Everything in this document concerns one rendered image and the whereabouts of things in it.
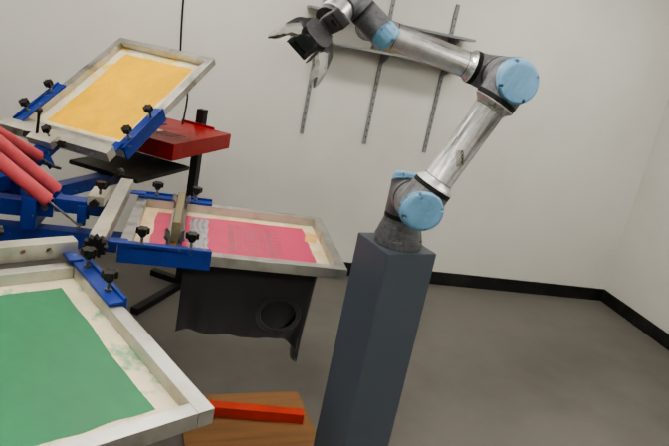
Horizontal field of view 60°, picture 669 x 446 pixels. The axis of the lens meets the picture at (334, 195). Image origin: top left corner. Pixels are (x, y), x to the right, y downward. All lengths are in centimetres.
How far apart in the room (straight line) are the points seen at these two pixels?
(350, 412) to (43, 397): 95
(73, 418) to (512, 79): 127
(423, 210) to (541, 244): 369
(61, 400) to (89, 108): 188
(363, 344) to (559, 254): 369
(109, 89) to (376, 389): 198
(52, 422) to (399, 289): 99
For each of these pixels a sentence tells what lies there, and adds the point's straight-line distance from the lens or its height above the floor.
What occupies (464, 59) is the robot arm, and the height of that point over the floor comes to 178.
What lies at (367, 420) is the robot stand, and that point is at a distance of 202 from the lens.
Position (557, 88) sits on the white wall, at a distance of 494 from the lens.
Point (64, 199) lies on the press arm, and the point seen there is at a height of 104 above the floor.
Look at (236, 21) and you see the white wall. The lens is 417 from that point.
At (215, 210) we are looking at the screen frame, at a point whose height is 97.
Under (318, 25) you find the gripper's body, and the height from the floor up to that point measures 179.
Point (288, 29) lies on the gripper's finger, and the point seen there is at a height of 177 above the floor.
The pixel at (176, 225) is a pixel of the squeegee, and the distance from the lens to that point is 210.
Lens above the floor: 176
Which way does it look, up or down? 15 degrees down
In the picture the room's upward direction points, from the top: 11 degrees clockwise
